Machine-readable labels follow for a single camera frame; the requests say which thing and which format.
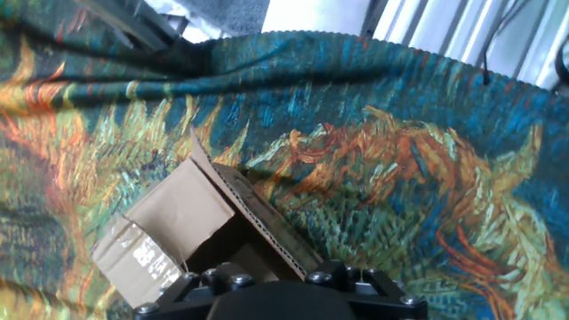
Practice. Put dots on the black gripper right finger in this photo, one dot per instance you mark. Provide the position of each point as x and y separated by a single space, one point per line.
391 306

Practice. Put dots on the sunflower painting cloth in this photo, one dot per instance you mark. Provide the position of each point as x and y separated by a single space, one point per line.
355 155

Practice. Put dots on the brown cardboard box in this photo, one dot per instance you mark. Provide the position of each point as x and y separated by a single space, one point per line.
178 218

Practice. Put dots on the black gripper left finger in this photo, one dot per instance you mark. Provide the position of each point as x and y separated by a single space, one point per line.
178 306

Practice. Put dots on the grey cloth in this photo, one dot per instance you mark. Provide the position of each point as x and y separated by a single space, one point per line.
222 15

